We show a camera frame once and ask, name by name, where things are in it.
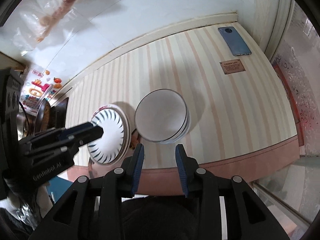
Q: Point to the clear plastic bag with sausage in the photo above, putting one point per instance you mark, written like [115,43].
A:
[50,17]

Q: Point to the patterned glass sliding door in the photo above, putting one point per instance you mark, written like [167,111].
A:
[300,92]

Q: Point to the white plate blue stripes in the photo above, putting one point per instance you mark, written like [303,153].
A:
[110,140]

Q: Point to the blue base cabinet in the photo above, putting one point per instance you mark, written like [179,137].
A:
[58,187]

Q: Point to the black wok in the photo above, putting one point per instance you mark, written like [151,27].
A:
[43,115]

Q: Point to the black glass gas stove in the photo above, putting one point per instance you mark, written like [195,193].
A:
[61,112]

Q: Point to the colourful wall sticker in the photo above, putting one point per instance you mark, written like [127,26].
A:
[37,87]

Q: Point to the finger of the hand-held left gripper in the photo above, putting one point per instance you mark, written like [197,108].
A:
[85,132]

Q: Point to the plain white bowl dark rim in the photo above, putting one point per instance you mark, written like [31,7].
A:
[160,115]

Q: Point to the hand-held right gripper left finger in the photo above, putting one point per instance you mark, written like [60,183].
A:
[138,170]

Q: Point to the blue smartphone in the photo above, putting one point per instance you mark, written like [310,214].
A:
[235,41]

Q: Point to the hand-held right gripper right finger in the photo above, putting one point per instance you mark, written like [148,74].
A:
[181,170]

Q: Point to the striped cat counter mat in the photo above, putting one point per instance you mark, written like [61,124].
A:
[225,105]

